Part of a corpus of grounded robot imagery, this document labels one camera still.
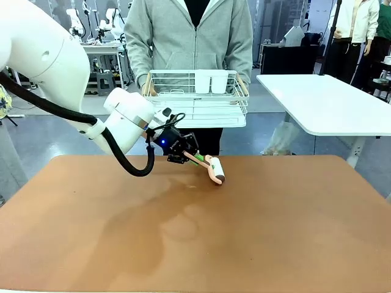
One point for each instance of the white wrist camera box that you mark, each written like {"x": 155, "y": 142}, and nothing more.
{"x": 163, "y": 114}

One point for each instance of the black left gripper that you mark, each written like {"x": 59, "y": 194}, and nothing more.
{"x": 169, "y": 140}

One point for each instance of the white plastic cutlery cup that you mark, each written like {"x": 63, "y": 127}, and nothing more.
{"x": 202, "y": 81}
{"x": 219, "y": 81}

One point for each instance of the person's right forearm grey sleeve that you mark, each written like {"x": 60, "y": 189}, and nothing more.
{"x": 136, "y": 61}

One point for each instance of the grey step stool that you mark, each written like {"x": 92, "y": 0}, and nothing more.
{"x": 106, "y": 82}

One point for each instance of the white background workbench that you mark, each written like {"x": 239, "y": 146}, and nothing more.
{"x": 100, "y": 48}

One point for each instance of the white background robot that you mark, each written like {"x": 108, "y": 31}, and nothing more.
{"x": 74, "y": 21}
{"x": 110, "y": 23}

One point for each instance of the white side table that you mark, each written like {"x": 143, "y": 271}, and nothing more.
{"x": 330, "y": 103}

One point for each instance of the black tripod pole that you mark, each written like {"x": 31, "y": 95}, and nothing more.
{"x": 331, "y": 36}

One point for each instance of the clear plastic bag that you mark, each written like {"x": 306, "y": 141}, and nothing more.
{"x": 282, "y": 137}

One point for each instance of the person's left forearm grey sleeve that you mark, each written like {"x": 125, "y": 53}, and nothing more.
{"x": 241, "y": 61}

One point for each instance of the pink lint roller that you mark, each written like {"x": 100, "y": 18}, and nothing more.
{"x": 218, "y": 171}

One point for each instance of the person in white jacket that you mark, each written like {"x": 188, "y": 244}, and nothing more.
{"x": 351, "y": 24}

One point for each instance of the white device on monitor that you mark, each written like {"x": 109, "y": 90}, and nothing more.
{"x": 292, "y": 35}

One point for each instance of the person in grey hoodie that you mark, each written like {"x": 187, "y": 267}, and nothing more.
{"x": 183, "y": 39}

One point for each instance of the black monitor screen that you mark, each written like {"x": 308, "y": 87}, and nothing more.
{"x": 288, "y": 61}

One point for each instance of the person in green top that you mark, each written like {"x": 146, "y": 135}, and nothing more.
{"x": 383, "y": 27}

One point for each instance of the yellow patterned cloth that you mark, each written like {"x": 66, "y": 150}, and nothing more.
{"x": 4, "y": 102}

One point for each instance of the person's right hand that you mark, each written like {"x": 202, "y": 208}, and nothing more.
{"x": 148, "y": 91}

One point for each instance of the white ribbed drain tray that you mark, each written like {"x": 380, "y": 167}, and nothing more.
{"x": 214, "y": 120}

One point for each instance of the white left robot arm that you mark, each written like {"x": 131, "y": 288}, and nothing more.
{"x": 46, "y": 45}

